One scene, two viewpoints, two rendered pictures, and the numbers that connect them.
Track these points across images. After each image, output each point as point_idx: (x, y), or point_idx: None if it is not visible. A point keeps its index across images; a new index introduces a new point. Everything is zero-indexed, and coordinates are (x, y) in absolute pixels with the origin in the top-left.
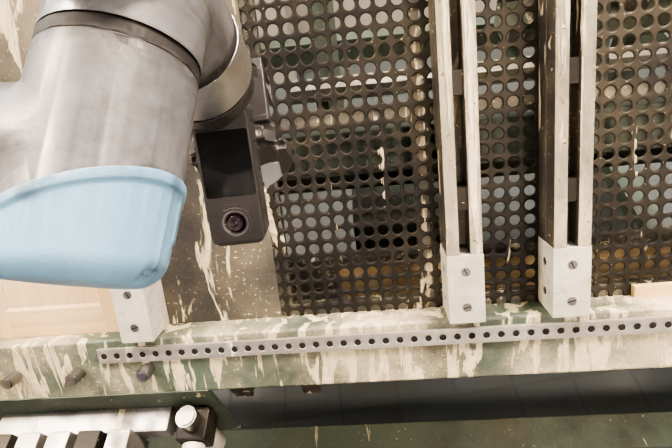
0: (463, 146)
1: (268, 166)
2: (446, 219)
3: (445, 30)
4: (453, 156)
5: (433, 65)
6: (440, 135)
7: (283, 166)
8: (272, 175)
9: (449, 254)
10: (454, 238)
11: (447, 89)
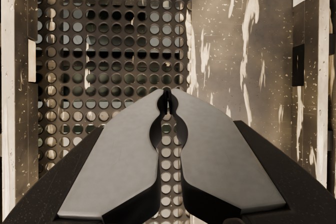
0: (0, 84)
1: (105, 187)
2: (12, 14)
3: (6, 192)
4: (3, 77)
5: (30, 156)
6: (17, 98)
7: (68, 172)
8: (124, 129)
9: None
10: None
11: (6, 140)
